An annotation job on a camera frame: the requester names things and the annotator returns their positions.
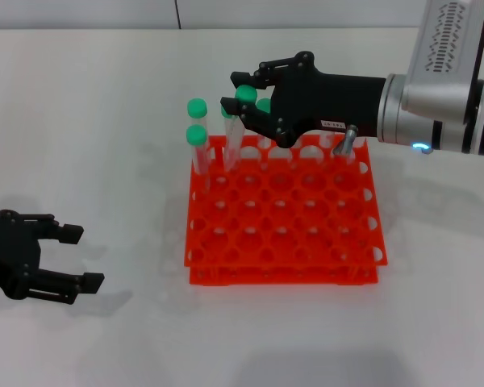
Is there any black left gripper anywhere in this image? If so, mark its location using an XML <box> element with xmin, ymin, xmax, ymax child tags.
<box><xmin>0</xmin><ymin>209</ymin><xmax>106</xmax><ymax>306</ymax></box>

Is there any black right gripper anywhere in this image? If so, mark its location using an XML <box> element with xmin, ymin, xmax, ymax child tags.
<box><xmin>220</xmin><ymin>51</ymin><xmax>389</xmax><ymax>148</ymax></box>

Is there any orange test tube rack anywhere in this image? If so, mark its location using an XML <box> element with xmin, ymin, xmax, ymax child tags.
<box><xmin>184</xmin><ymin>134</ymin><xmax>388</xmax><ymax>286</ymax></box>

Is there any right arm connector with cable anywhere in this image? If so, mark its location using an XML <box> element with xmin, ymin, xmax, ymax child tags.
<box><xmin>332</xmin><ymin>124</ymin><xmax>359</xmax><ymax>157</ymax></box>

